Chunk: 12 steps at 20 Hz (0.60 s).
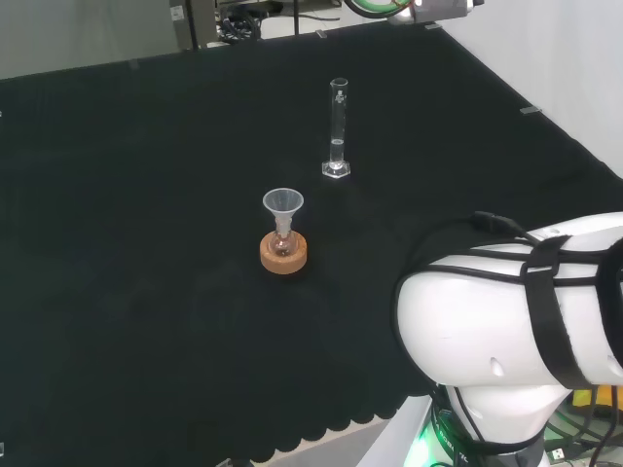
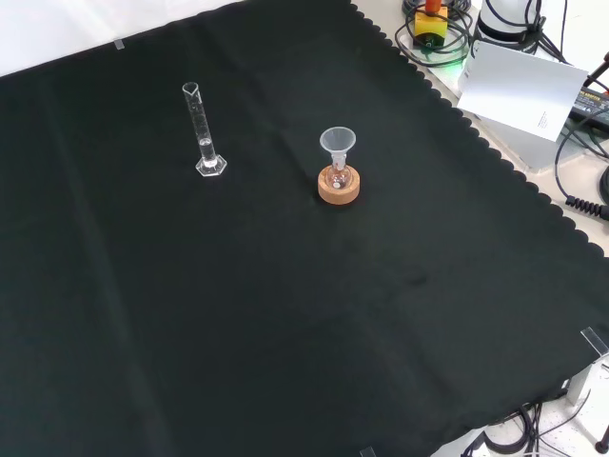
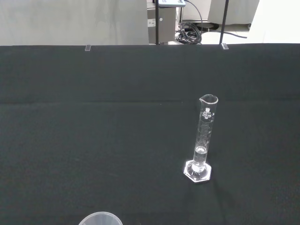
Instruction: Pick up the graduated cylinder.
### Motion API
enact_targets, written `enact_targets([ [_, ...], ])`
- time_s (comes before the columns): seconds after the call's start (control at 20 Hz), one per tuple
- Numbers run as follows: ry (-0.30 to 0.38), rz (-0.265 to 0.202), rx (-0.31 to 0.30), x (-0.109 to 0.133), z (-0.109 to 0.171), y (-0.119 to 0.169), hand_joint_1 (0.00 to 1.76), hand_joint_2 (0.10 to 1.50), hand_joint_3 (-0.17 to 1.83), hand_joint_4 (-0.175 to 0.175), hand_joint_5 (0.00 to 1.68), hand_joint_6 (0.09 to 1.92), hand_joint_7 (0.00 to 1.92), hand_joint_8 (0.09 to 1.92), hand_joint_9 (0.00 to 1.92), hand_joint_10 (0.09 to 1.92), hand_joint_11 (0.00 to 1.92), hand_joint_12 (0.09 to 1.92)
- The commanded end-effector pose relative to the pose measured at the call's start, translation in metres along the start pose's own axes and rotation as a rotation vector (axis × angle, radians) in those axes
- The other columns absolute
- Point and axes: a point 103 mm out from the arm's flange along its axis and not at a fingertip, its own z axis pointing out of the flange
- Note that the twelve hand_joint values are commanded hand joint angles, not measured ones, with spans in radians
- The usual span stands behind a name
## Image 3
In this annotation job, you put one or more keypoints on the black bench cloth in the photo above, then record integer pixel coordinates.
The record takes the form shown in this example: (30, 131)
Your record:
(93, 140)

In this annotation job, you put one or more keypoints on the grey metal cabinet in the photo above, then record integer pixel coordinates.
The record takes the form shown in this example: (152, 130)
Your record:
(167, 25)

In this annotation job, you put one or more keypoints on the black tripod leg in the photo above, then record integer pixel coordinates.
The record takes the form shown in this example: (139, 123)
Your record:
(157, 23)
(224, 23)

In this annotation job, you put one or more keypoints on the grey device box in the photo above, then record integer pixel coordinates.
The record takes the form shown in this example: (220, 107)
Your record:
(171, 2)

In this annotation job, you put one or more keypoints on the clear plastic funnel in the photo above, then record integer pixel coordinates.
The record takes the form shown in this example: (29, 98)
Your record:
(98, 219)

